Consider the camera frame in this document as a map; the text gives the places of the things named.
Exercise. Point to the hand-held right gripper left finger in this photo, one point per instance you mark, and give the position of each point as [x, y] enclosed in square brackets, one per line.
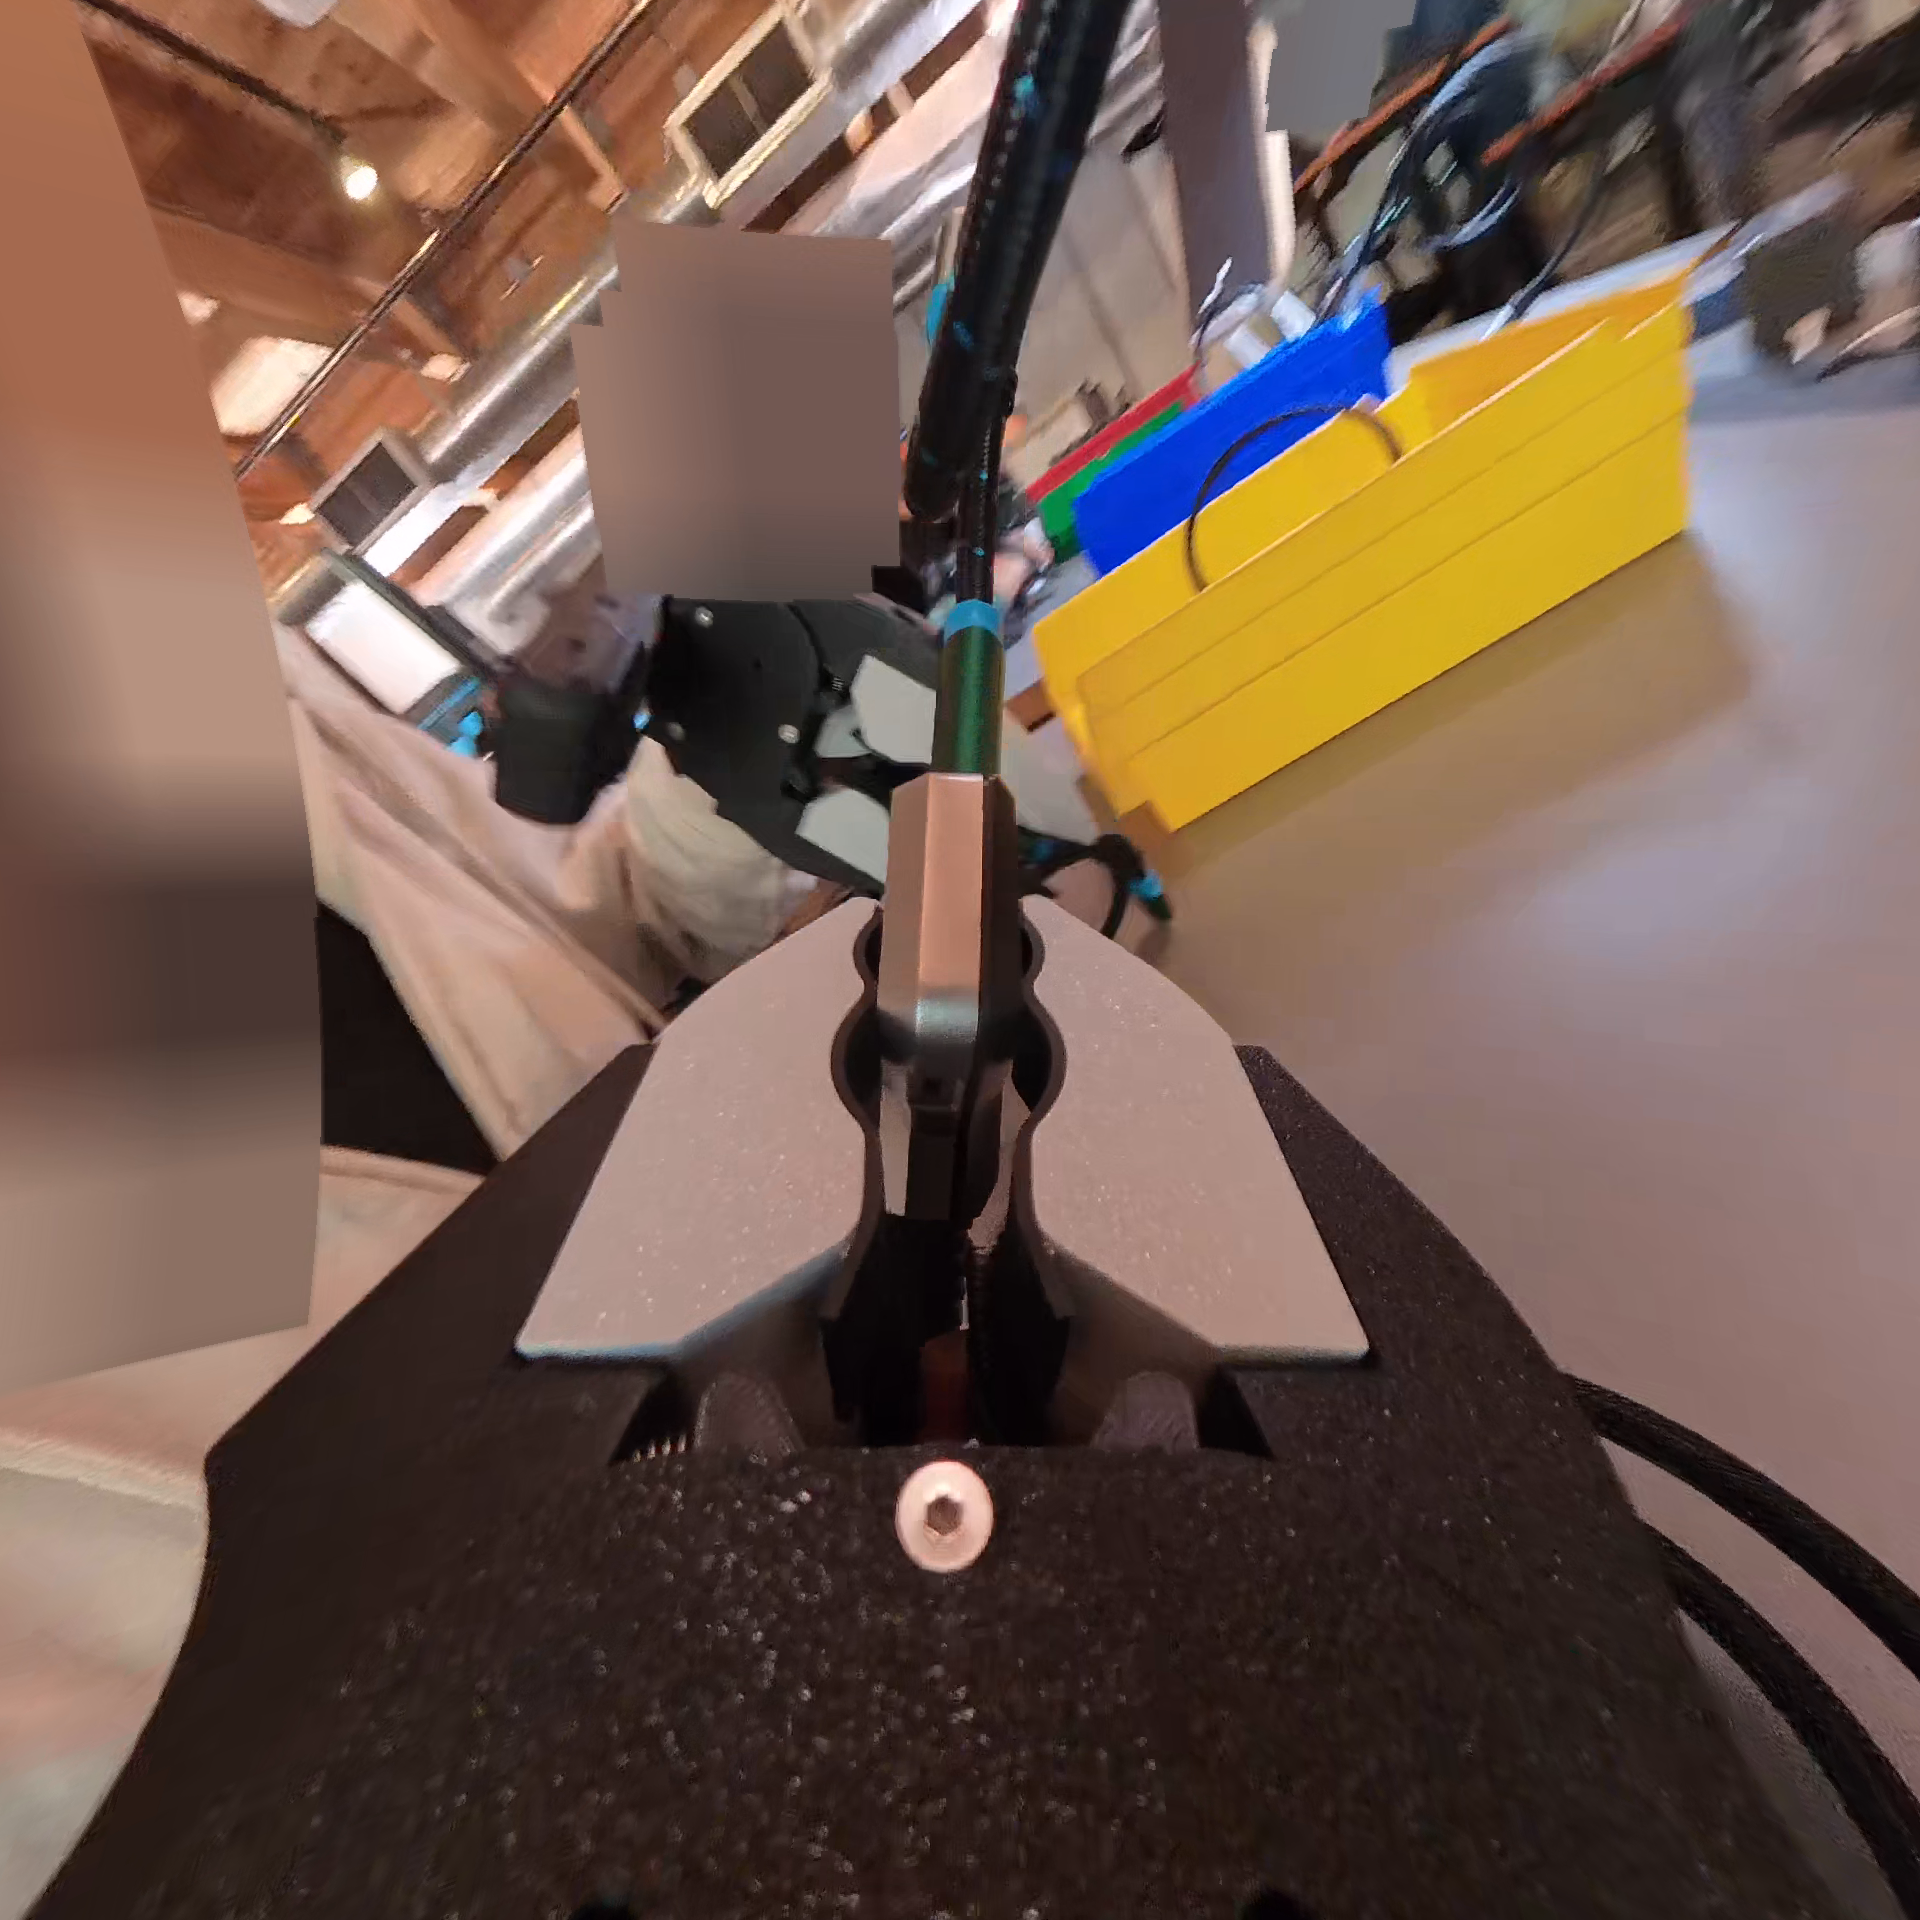
[704, 1200]

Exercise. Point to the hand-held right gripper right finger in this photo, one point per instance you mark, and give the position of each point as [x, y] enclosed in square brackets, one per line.
[1184, 1200]

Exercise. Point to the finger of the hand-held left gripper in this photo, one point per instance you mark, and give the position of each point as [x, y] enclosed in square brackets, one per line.
[845, 833]
[896, 704]

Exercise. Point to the silver HDMI splitter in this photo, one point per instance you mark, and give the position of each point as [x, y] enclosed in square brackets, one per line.
[945, 901]

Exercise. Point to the yellow plastic bin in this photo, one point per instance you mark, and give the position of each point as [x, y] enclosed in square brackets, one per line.
[1349, 644]

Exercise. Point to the person's left forearm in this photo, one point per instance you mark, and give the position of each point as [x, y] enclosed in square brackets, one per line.
[452, 868]

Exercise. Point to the grey desk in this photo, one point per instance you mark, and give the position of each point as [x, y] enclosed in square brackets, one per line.
[1501, 975]

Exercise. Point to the green plastic bin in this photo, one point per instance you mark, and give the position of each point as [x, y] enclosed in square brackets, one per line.
[1062, 524]

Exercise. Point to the blue plastic bin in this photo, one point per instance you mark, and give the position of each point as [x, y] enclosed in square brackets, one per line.
[1156, 503]

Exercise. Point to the red plastic bin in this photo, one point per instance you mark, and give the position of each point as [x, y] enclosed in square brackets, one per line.
[1109, 435]

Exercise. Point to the small black power box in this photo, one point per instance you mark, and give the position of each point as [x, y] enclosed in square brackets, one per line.
[1808, 293]

